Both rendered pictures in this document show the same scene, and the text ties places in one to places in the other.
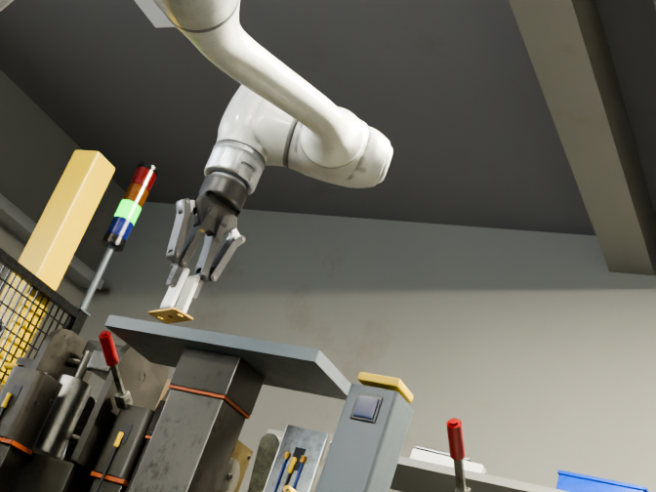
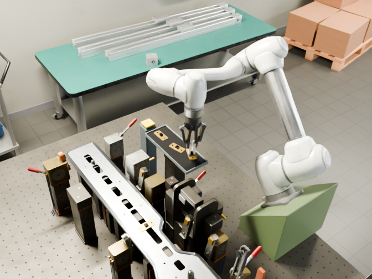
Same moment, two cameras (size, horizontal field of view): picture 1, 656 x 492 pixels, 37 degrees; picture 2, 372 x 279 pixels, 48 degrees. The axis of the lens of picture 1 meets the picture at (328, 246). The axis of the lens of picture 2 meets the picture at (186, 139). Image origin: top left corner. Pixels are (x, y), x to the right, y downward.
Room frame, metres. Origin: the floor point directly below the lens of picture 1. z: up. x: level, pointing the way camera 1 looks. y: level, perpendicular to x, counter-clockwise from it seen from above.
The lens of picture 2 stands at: (2.93, 0.66, 2.56)
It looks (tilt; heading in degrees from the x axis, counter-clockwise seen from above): 39 degrees down; 199
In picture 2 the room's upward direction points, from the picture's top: 3 degrees clockwise
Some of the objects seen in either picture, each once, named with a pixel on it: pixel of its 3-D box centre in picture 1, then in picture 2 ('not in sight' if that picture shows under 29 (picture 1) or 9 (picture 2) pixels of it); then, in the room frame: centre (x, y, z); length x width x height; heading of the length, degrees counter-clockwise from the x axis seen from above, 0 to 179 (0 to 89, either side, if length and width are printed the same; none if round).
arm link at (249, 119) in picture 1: (264, 120); (192, 87); (1.46, 0.18, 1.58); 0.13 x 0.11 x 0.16; 82
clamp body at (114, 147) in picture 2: not in sight; (117, 160); (1.34, -0.31, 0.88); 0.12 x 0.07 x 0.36; 148
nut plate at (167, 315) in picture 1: (171, 312); (191, 153); (1.46, 0.19, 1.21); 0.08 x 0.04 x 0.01; 33
